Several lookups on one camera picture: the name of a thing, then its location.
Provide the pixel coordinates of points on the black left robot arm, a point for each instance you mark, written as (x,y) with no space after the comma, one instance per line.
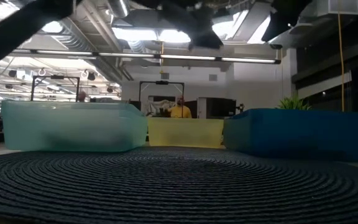
(11,34)

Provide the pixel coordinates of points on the blue plastic bin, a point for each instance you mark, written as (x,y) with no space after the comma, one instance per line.
(297,133)

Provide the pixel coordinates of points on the long ceiling light fixture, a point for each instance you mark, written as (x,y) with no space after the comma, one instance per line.
(185,57)

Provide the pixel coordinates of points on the translucent green plastic bin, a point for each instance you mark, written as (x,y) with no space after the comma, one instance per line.
(73,130)

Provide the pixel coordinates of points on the green plant in white pot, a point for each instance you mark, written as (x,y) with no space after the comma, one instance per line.
(292,104)

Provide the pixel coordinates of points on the round dark woven mat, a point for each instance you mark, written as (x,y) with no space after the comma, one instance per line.
(179,186)

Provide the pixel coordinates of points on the translucent yellow plastic bin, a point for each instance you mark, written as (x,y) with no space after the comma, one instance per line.
(185,133)

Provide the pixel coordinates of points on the dark cabinet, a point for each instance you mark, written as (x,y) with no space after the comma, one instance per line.
(219,108)

